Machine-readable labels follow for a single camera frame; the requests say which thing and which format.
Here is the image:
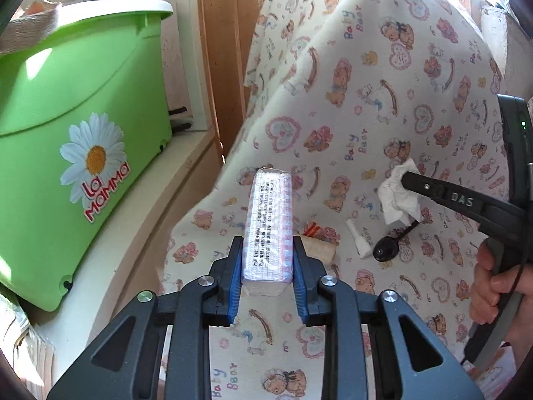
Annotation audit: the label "small white tube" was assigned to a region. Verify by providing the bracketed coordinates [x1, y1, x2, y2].
[345, 218, 372, 258]

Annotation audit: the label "black plastic spoon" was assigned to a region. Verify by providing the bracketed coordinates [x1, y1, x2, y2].
[373, 222, 420, 262]

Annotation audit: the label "pink checked tissue pack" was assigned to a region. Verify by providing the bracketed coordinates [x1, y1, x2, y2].
[242, 168, 299, 297]

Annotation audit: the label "green plastic box daisy print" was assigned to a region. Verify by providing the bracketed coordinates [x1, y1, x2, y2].
[0, 0, 175, 312]

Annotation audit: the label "white tissue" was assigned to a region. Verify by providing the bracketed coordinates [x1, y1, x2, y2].
[377, 164, 424, 226]

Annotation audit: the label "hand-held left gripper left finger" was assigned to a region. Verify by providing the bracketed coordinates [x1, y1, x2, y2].
[48, 235, 244, 400]

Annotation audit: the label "wooden door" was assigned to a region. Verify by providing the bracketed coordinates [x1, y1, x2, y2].
[196, 0, 284, 165]

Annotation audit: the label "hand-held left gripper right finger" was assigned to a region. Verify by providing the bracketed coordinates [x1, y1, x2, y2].
[292, 235, 486, 400]

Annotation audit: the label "beige packet orange stripes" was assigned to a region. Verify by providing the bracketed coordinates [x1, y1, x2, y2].
[299, 222, 337, 264]

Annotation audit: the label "person's right hand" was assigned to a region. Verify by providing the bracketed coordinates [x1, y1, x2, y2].
[470, 241, 507, 326]

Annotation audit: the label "beige canvas bag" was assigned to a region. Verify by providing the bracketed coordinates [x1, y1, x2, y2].
[0, 0, 63, 57]

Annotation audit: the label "person's right pajama leg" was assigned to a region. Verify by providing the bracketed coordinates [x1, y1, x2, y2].
[468, 339, 521, 384]

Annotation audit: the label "bear printed cloth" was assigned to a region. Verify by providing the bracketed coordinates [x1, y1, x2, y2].
[158, 0, 521, 400]

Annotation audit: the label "stack of papers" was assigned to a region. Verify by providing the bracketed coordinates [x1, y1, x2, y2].
[0, 292, 57, 388]

